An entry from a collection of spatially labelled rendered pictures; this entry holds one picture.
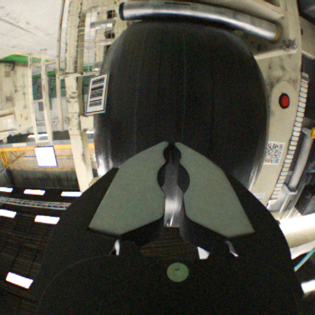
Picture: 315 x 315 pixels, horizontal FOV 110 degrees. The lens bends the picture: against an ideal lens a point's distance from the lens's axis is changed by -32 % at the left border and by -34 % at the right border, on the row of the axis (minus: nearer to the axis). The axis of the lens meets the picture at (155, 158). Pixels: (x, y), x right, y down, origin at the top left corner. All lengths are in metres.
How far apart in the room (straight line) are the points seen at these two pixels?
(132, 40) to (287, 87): 0.42
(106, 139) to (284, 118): 0.47
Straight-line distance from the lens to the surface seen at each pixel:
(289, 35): 0.41
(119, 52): 0.26
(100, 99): 0.24
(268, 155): 0.53
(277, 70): 0.51
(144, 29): 0.30
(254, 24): 0.40
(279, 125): 0.52
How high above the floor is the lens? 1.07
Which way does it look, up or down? 25 degrees up
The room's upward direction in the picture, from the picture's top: 178 degrees counter-clockwise
